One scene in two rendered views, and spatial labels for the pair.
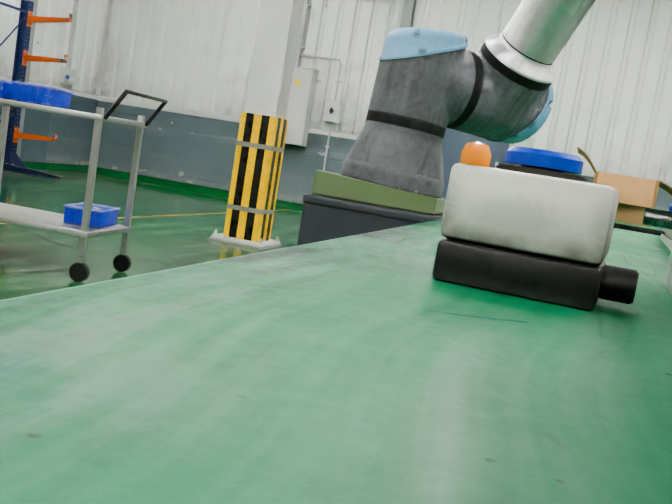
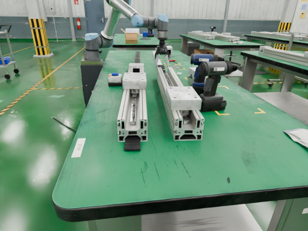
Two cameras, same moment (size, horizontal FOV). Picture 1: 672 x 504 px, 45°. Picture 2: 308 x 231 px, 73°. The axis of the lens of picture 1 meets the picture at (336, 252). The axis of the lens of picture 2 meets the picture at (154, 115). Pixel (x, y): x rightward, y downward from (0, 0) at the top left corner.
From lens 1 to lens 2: 0.92 m
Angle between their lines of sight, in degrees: 29
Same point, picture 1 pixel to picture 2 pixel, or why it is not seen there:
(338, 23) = not seen: outside the picture
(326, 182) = (82, 62)
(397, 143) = (92, 54)
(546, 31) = (110, 31)
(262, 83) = (32, 8)
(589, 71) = not seen: outside the picture
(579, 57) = not seen: outside the picture
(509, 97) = (107, 42)
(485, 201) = (111, 79)
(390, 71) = (87, 42)
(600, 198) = (119, 78)
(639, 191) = (134, 36)
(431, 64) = (94, 40)
